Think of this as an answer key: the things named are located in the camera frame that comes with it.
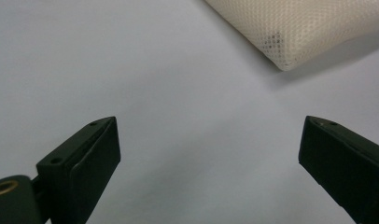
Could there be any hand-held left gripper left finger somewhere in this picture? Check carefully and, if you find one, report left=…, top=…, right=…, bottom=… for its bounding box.
left=35, top=116, right=121, bottom=224

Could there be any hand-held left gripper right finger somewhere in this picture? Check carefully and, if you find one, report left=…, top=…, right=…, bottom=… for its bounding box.
left=298, top=115, right=379, bottom=224

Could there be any cream mesh laundry bag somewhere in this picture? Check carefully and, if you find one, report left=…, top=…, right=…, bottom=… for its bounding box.
left=204, top=0, right=379, bottom=72

